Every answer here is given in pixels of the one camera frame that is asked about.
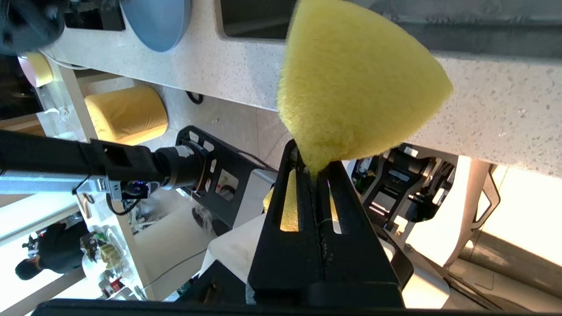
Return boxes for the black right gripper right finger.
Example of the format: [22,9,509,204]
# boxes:
[317,160,402,307]

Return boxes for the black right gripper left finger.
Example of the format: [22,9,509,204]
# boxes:
[248,140,325,305]

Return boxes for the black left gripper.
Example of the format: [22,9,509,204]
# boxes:
[0,0,66,56]

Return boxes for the blue plate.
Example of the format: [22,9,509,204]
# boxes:
[121,0,192,52]

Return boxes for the yellow sponge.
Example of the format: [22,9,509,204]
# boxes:
[263,0,454,232]

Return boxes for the stainless steel sink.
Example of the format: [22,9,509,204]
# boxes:
[219,0,562,60]

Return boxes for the pink and yellow container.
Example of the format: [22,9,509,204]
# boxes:
[18,52,54,87]

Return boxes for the black box red button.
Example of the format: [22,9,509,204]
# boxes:
[356,147,459,229]

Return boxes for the black and silver column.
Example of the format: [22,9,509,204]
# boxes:
[0,129,110,196]

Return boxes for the yellow cylindrical stool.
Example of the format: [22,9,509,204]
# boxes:
[84,86,169,145]

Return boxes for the grey metal tube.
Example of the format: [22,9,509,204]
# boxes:
[459,230,562,299]

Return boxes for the clear bag of snacks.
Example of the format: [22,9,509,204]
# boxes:
[81,226,129,281]

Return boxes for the person in black clothes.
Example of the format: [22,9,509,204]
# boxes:
[15,222,90,281]

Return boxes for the black metal bracket frame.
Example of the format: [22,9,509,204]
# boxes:
[176,125,278,229]

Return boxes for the grey metal foot bracket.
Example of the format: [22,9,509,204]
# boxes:
[443,159,501,268]

